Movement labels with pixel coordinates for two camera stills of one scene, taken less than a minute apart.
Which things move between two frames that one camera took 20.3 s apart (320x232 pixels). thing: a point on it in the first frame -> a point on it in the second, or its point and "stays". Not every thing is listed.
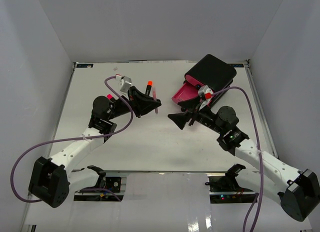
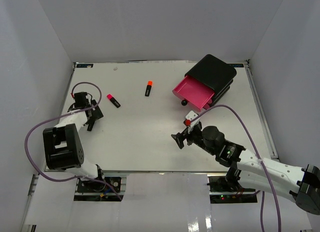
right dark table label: (237, 65) stays
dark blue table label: (84, 65) stays
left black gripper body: (121, 107) -> (89, 106)
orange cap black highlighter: (149, 87) stays
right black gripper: (180, 119) -> (180, 138)
